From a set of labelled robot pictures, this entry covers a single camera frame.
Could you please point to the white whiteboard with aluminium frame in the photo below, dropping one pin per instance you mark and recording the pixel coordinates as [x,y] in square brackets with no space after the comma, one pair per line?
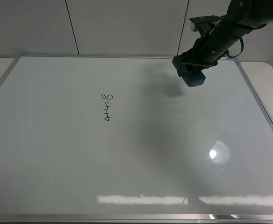
[125,140]

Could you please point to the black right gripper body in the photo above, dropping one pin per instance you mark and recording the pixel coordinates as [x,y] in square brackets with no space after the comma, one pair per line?
[213,46]

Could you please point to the blue board eraser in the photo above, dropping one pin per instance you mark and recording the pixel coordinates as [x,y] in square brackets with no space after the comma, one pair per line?
[194,78]

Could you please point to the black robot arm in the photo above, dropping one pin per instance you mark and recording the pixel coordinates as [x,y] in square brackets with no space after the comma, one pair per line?
[252,14]

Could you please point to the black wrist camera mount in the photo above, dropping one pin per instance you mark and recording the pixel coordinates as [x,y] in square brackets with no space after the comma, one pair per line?
[204,24]

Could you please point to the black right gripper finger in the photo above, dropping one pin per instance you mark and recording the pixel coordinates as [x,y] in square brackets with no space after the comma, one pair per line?
[207,66]
[181,67]

